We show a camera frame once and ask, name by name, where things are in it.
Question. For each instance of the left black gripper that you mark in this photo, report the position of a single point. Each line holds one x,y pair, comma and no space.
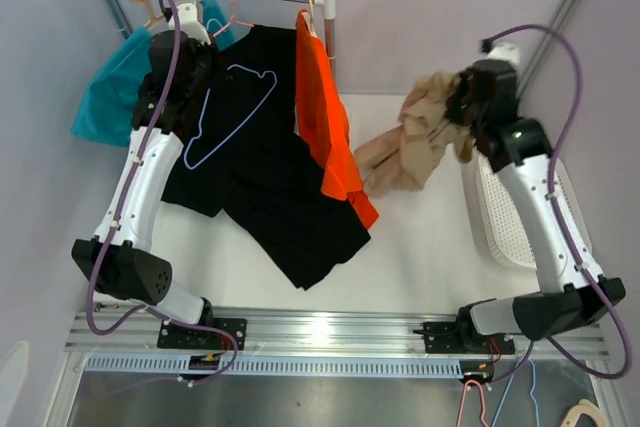
203,48

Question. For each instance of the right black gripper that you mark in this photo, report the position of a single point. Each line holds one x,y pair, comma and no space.
464,86

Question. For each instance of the light blue wire hanger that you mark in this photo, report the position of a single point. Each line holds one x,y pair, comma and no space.
235,96

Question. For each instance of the beige t shirt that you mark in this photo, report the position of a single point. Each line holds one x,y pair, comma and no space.
404,157

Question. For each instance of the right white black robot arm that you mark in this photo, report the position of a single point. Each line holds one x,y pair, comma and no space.
572,294

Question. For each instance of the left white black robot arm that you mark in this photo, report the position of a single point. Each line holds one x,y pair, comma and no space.
117,260

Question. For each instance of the teal t shirt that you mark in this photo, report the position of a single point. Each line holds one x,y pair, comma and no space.
108,104

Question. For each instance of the black t shirt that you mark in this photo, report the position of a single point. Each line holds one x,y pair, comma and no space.
266,180

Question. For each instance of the beige wooden hanger right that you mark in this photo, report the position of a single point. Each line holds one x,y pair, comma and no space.
311,12

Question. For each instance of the orange t shirt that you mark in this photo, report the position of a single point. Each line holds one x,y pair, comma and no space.
323,123

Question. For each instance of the blue hanger on floor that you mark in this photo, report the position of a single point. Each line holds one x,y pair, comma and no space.
517,403

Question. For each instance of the wooden hanger on floor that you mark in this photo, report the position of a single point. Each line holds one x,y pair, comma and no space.
585,408

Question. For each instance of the white plastic basket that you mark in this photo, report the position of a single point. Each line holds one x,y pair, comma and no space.
506,237

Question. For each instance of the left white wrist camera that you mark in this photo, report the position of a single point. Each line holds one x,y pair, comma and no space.
190,18

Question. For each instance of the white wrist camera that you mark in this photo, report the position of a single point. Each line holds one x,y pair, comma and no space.
504,51
190,18

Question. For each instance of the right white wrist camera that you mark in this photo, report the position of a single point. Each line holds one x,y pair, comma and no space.
504,51

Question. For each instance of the aluminium mounting rail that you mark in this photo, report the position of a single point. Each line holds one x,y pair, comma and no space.
300,343

